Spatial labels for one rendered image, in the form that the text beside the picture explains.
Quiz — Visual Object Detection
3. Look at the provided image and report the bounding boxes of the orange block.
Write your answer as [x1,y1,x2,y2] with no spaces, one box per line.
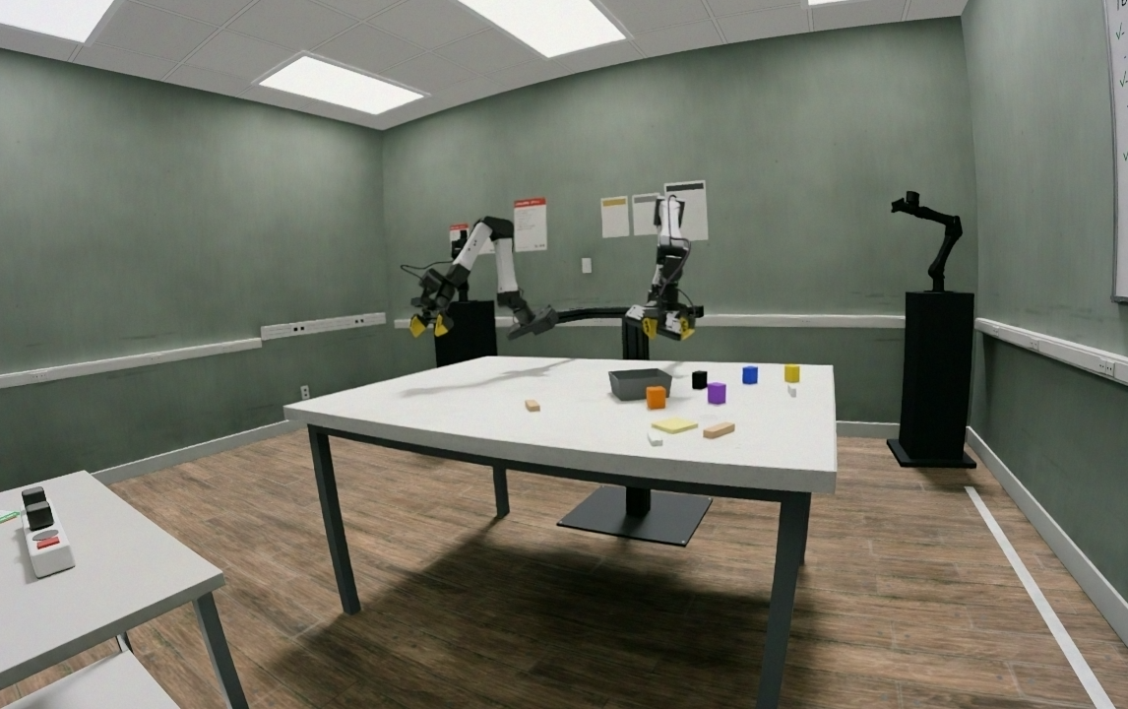
[647,387,666,410]

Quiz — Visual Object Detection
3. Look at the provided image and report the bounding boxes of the yellow sticky note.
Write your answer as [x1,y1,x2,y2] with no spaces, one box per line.
[651,418,698,434]

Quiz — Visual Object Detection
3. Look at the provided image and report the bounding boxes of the purple block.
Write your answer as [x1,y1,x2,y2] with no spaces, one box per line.
[708,382,726,405]

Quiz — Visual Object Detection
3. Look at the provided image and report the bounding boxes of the tan flat rectangular piece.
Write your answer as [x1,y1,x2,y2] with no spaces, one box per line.
[703,420,735,438]

